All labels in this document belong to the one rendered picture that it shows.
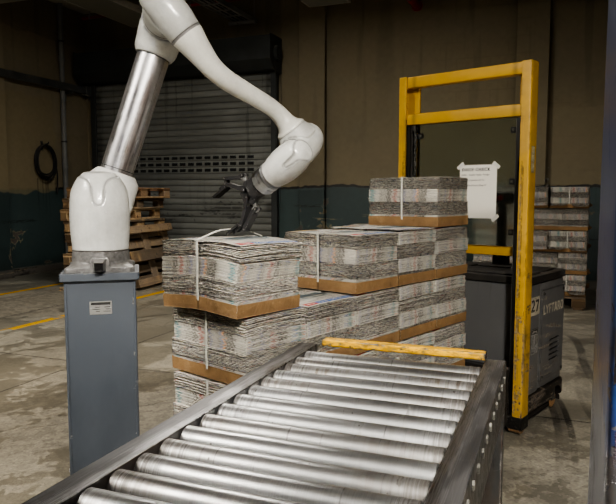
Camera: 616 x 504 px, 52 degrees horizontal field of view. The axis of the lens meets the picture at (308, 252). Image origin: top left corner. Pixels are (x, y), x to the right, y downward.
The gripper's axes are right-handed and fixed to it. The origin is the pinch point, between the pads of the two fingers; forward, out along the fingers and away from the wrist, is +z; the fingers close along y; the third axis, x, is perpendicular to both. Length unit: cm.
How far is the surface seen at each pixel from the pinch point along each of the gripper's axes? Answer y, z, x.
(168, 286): 16.0, 21.4, -15.1
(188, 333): 31.9, 26.4, -9.6
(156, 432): 66, -47, -80
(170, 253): 6.5, 15.8, -14.4
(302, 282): 22, 19, 46
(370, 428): 79, -70, -53
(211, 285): 24.4, 1.0, -15.0
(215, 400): 63, -42, -62
